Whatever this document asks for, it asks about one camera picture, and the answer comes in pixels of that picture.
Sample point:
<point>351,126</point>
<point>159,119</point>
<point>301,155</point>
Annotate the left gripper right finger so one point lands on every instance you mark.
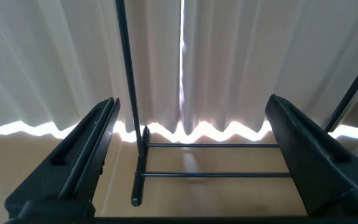
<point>315,174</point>

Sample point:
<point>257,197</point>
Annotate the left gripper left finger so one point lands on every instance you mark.
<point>42,193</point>

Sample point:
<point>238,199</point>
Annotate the black clothes rack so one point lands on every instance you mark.
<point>129,68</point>

